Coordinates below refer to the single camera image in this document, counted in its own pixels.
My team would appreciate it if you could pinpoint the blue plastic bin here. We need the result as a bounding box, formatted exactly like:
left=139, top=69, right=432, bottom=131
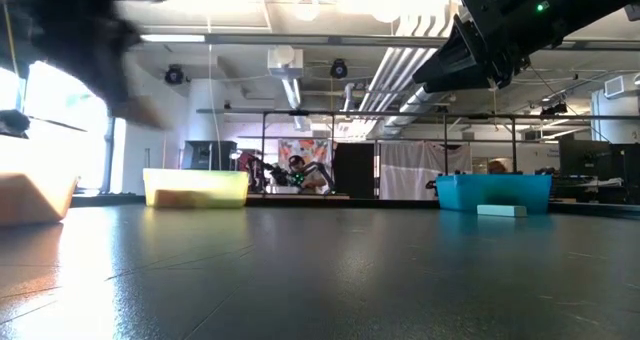
left=434, top=173, right=553, bottom=214

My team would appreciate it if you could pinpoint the white curtain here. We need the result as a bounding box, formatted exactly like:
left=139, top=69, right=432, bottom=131
left=378, top=140, right=472, bottom=201

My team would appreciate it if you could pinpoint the yellow hanging cord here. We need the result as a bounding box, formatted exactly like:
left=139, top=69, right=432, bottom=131
left=2, top=2, right=19, bottom=79

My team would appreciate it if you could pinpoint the red background object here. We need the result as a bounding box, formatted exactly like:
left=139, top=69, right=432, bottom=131
left=238, top=149, right=261, bottom=176

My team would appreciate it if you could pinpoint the white ceiling light strip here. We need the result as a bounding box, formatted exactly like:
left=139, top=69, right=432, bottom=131
left=139, top=33, right=207, bottom=44

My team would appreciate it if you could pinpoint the silver ventilation duct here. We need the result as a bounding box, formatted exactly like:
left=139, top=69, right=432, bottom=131
left=379, top=47, right=451, bottom=139

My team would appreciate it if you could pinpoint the black table mat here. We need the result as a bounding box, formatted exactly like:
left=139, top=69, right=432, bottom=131
left=0, top=202, right=640, bottom=340

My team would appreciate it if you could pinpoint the black pipe frame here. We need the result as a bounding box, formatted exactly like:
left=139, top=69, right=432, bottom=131
left=195, top=107, right=640, bottom=201

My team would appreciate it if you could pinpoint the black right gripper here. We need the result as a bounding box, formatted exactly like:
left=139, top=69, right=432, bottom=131
left=412, top=0, right=539, bottom=94

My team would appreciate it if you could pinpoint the black ceiling camera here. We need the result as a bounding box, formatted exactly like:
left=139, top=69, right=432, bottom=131
left=329, top=57, right=349, bottom=80
left=163, top=63, right=186, bottom=86

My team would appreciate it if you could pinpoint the white wall vent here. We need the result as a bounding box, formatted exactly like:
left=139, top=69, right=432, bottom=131
left=602, top=74, right=626, bottom=100

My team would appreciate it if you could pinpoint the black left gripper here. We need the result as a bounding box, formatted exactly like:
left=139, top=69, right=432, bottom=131
left=34, top=27, right=144, bottom=112

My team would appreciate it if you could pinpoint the white ceiling unit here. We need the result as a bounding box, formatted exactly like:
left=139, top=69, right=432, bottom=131
left=266, top=47, right=305, bottom=80

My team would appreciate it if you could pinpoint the black panel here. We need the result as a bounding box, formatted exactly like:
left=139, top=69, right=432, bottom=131
left=333, top=142, right=376, bottom=199

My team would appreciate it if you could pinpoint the light blue rectangular block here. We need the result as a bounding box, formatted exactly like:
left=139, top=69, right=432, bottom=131
left=476, top=203, right=529, bottom=218

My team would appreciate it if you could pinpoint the bright window pane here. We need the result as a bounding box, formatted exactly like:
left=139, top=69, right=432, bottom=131
left=24, top=59, right=117, bottom=191
left=0, top=65, right=26, bottom=112

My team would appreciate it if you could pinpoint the colourful wall poster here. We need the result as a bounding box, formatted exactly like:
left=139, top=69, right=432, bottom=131
left=277, top=137, right=334, bottom=179

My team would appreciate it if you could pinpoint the yellow plastic bin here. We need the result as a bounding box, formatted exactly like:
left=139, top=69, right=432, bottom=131
left=142, top=167, right=250, bottom=210

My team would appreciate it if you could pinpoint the black monitor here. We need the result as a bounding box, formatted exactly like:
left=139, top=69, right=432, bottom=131
left=622, top=142, right=640, bottom=204
left=558, top=138, right=625, bottom=179

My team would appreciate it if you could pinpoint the grey ceiling beam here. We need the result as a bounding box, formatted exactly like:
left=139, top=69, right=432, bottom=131
left=204, top=33, right=640, bottom=50

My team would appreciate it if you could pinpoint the orange plastic bin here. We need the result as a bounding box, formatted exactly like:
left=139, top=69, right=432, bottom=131
left=0, top=172, right=80, bottom=227

